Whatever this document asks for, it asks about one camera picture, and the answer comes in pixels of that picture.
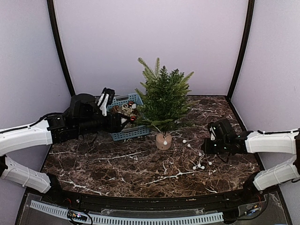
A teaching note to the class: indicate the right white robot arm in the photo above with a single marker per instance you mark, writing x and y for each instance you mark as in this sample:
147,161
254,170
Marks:
273,142

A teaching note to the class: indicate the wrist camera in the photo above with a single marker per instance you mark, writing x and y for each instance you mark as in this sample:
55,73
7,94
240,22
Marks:
106,99
212,134

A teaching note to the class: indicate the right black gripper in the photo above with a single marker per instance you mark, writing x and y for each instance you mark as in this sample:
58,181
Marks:
207,149

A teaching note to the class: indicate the light blue plastic basket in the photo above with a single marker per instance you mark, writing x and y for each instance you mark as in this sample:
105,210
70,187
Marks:
135,132

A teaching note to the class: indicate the small green christmas tree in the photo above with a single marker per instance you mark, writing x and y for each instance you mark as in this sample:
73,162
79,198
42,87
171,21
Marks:
165,100

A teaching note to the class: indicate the black table front rail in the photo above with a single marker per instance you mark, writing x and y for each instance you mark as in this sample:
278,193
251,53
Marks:
227,201

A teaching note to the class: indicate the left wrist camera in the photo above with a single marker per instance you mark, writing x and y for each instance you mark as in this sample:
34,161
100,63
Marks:
106,99

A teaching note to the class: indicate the white ball string lights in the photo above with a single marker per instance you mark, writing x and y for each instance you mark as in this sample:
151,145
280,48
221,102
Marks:
182,149

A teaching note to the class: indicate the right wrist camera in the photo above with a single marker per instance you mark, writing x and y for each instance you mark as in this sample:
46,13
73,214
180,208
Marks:
212,134

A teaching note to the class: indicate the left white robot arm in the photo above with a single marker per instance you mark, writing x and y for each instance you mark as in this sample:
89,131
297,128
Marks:
30,136

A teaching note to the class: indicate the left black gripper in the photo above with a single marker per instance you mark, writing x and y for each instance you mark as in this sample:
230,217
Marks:
110,128

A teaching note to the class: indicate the white cable duct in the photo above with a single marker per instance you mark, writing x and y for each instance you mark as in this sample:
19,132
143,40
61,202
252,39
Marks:
80,218

